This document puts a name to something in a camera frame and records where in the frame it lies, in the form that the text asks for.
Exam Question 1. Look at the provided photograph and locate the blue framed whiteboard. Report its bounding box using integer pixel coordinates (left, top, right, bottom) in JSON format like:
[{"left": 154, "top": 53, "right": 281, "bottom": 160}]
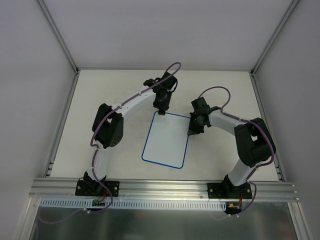
[{"left": 141, "top": 112, "right": 190, "bottom": 170}]

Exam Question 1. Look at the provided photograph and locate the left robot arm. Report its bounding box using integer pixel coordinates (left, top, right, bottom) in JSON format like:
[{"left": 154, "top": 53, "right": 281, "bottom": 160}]
[{"left": 75, "top": 71, "right": 178, "bottom": 196}]

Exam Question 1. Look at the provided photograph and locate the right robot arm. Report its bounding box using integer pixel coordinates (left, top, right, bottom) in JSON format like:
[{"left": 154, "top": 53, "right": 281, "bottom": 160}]
[{"left": 188, "top": 97, "right": 276, "bottom": 199}]

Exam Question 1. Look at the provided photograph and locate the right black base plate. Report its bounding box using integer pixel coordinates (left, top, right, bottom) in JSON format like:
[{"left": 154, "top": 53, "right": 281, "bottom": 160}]
[{"left": 207, "top": 182, "right": 253, "bottom": 200}]

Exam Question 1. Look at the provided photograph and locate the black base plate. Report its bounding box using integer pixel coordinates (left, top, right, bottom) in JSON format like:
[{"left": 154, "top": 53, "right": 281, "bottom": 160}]
[
  {"left": 75, "top": 179, "right": 120, "bottom": 197},
  {"left": 207, "top": 182, "right": 253, "bottom": 200}
]

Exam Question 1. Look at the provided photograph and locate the right aluminium frame post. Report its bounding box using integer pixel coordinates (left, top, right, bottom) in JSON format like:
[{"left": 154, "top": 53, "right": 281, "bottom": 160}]
[{"left": 250, "top": 0, "right": 300, "bottom": 76}]

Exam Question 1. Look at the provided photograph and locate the aluminium frame post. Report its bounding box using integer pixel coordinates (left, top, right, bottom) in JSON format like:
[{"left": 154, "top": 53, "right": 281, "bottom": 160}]
[
  {"left": 35, "top": 0, "right": 79, "bottom": 73},
  {"left": 250, "top": 0, "right": 300, "bottom": 76}
]

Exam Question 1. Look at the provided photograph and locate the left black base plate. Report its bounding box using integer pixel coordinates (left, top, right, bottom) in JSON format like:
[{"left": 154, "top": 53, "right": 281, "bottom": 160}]
[{"left": 75, "top": 179, "right": 120, "bottom": 197}]

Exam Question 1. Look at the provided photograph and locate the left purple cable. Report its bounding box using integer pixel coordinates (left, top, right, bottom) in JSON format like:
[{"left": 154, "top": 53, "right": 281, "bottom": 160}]
[{"left": 38, "top": 61, "right": 182, "bottom": 223}]

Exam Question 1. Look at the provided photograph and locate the left aluminium frame post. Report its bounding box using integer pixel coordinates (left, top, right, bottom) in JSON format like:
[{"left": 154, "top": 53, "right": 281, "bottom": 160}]
[{"left": 35, "top": 0, "right": 79, "bottom": 73}]

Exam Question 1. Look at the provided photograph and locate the aluminium mounting rail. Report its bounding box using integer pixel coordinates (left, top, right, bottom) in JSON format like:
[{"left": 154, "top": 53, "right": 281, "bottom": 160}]
[{"left": 28, "top": 177, "right": 300, "bottom": 203}]

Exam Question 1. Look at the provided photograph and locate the white slotted cable duct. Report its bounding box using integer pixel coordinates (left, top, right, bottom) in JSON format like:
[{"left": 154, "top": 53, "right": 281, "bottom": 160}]
[{"left": 39, "top": 198, "right": 227, "bottom": 211}]

